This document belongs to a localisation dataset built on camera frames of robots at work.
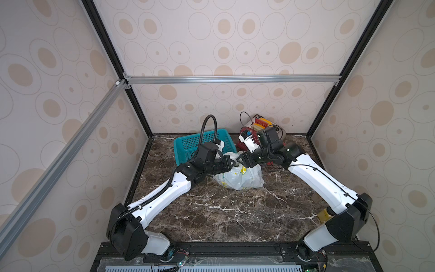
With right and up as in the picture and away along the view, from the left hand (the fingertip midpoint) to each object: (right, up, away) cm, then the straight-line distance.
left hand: (240, 162), depth 73 cm
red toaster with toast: (+11, +20, +24) cm, 33 cm away
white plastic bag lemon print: (+1, -7, +5) cm, 9 cm away
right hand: (0, +2, +3) cm, 3 cm away
